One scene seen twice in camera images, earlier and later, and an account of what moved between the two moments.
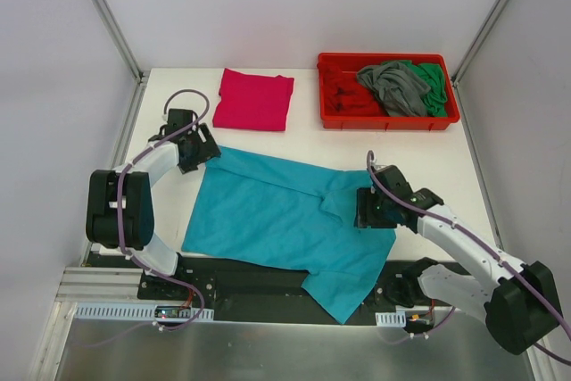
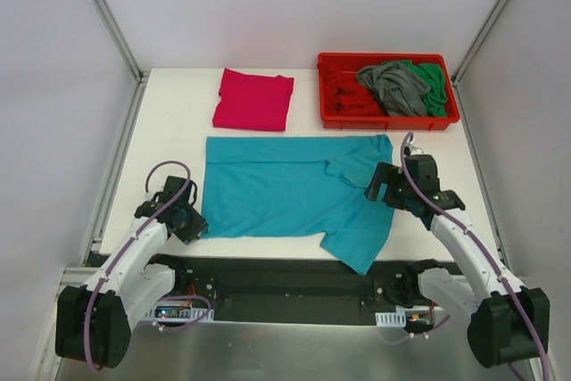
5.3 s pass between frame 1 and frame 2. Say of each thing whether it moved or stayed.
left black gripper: moved
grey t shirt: stayed
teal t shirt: moved
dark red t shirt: stayed
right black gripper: moved
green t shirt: stayed
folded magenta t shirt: stayed
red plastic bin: stayed
